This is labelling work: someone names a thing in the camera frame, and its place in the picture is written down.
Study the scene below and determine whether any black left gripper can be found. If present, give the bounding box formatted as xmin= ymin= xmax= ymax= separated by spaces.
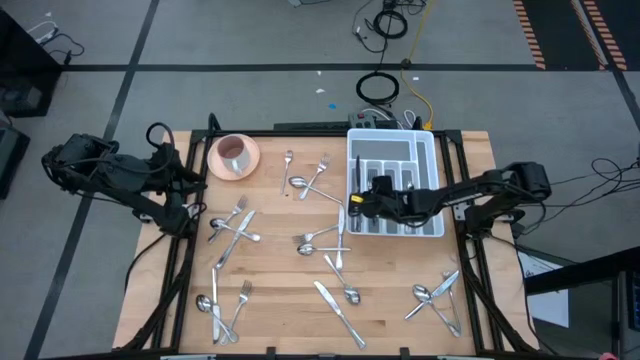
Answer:
xmin=152 ymin=148 xmax=208 ymax=197

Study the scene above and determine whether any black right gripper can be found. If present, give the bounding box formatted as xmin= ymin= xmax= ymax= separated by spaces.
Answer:
xmin=348 ymin=195 xmax=407 ymax=226

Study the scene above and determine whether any peach ceramic saucer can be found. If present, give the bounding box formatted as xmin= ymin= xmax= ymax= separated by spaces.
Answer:
xmin=206 ymin=132 xmax=262 ymax=182

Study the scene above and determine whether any white plastic cutlery tray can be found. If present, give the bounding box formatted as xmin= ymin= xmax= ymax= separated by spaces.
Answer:
xmin=345 ymin=127 xmax=446 ymax=239

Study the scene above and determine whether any small silver fork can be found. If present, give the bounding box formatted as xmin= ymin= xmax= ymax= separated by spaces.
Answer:
xmin=279 ymin=149 xmax=295 ymax=197

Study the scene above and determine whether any grey power strip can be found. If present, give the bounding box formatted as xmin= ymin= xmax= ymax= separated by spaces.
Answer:
xmin=347 ymin=111 xmax=385 ymax=129

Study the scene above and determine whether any black floor case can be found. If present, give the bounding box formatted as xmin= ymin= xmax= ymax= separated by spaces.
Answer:
xmin=0 ymin=124 xmax=31 ymax=201

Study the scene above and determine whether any black cabinet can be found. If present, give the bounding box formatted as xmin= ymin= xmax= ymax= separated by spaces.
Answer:
xmin=0 ymin=8 xmax=62 ymax=119

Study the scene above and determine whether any white paper sheet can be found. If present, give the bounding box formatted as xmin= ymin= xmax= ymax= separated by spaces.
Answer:
xmin=516 ymin=248 xmax=571 ymax=329

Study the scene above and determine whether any black side table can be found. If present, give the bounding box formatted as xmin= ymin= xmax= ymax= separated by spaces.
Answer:
xmin=523 ymin=245 xmax=640 ymax=360

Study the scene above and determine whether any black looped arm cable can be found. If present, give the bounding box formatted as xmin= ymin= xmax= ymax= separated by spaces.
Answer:
xmin=145 ymin=121 xmax=177 ymax=151

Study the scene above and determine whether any yellow extension cable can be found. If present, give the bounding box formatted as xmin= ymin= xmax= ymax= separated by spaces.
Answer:
xmin=398 ymin=0 xmax=435 ymax=132

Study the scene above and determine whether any coiled black floor cable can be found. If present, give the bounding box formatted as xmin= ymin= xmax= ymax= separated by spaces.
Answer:
xmin=372 ymin=8 xmax=409 ymax=41
xmin=355 ymin=70 xmax=401 ymax=106

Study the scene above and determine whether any white cable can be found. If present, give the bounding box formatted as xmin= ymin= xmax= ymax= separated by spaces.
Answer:
xmin=25 ymin=18 xmax=60 ymax=45

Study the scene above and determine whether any black loose cable bundle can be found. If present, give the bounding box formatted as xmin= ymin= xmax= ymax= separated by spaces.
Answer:
xmin=519 ymin=155 xmax=640 ymax=236

